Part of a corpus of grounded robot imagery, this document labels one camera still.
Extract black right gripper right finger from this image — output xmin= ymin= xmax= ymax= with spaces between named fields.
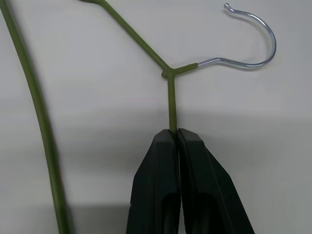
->
xmin=177 ymin=128 xmax=255 ymax=234

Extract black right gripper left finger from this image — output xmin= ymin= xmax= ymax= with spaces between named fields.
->
xmin=125 ymin=129 xmax=182 ymax=234

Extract green wire hanger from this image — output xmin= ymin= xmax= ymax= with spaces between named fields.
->
xmin=0 ymin=0 xmax=277 ymax=234

